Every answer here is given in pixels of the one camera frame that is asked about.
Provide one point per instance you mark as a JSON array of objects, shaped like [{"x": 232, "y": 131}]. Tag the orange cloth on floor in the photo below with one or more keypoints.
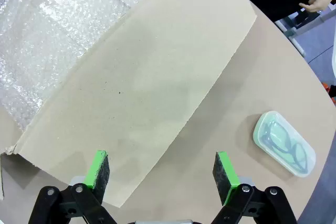
[{"x": 331, "y": 91}]

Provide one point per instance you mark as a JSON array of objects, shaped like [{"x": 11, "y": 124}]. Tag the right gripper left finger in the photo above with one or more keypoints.
[{"x": 98, "y": 171}]

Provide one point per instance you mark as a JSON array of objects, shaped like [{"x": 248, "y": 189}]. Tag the translucent green glasses case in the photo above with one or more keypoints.
[{"x": 265, "y": 129}]

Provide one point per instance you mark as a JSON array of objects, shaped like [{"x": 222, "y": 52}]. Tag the brown cardboard shipping box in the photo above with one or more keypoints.
[{"x": 147, "y": 82}]

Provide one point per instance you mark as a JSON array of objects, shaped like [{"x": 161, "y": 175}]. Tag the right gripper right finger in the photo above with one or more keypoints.
[{"x": 225, "y": 174}]

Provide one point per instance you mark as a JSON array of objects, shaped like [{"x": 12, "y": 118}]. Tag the dark glasses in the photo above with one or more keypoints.
[{"x": 287, "y": 145}]

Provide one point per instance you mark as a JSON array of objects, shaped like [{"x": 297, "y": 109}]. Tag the clear bubble wrap sheet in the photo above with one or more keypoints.
[{"x": 52, "y": 37}]

